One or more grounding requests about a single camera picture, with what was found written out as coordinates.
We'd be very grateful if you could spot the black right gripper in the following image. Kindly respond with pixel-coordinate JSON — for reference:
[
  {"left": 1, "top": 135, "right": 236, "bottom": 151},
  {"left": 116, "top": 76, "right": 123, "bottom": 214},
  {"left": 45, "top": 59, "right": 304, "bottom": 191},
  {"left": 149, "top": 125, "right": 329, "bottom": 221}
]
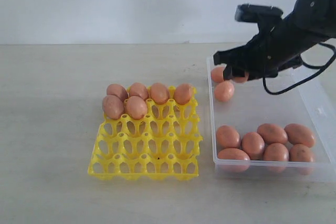
[{"left": 213, "top": 16, "right": 305, "bottom": 80}]

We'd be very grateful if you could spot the brown egg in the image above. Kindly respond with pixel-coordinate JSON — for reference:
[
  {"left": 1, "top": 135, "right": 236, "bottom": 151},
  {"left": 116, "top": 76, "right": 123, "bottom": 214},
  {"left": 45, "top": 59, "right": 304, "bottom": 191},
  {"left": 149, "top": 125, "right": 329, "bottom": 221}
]
[
  {"left": 241, "top": 132, "right": 265, "bottom": 160},
  {"left": 257, "top": 123, "right": 288, "bottom": 145},
  {"left": 102, "top": 95, "right": 125, "bottom": 120},
  {"left": 284, "top": 123, "right": 316, "bottom": 148},
  {"left": 214, "top": 81, "right": 235, "bottom": 102},
  {"left": 211, "top": 66, "right": 225, "bottom": 83},
  {"left": 233, "top": 72, "right": 249, "bottom": 83},
  {"left": 216, "top": 125, "right": 240, "bottom": 148},
  {"left": 263, "top": 143, "right": 289, "bottom": 162},
  {"left": 125, "top": 96, "right": 148, "bottom": 120},
  {"left": 289, "top": 144, "right": 315, "bottom": 163},
  {"left": 217, "top": 148, "right": 250, "bottom": 161}
]

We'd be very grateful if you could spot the brown egg packed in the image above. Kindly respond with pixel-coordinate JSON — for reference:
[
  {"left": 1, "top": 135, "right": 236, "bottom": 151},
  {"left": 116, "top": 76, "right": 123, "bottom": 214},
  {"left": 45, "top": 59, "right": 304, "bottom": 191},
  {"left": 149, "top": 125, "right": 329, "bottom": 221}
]
[
  {"left": 106, "top": 83, "right": 129, "bottom": 101},
  {"left": 173, "top": 83, "right": 193, "bottom": 105},
  {"left": 129, "top": 82, "right": 149, "bottom": 101},
  {"left": 150, "top": 82, "right": 170, "bottom": 104}
]

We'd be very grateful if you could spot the yellow plastic egg tray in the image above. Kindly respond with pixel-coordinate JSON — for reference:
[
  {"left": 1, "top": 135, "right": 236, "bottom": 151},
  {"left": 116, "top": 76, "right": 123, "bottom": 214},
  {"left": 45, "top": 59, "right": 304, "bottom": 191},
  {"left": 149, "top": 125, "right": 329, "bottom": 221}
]
[{"left": 88, "top": 97, "right": 203, "bottom": 180}]

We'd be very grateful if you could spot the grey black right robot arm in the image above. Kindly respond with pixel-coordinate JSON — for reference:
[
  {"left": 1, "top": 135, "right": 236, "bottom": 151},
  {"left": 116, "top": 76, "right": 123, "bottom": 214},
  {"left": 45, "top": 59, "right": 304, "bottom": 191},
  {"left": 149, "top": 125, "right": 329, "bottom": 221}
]
[{"left": 213, "top": 0, "right": 335, "bottom": 80}]

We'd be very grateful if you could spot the clear plastic container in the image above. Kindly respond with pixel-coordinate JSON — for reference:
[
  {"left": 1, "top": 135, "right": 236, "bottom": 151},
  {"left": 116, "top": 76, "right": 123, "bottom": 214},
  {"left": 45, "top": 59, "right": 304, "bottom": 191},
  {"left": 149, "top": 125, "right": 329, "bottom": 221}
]
[{"left": 206, "top": 55, "right": 336, "bottom": 184}]

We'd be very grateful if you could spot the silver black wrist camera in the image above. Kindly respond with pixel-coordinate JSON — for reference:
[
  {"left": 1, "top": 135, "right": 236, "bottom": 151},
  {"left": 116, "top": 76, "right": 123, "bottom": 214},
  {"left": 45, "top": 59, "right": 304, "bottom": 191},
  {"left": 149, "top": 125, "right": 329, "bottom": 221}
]
[{"left": 234, "top": 4, "right": 283, "bottom": 23}]

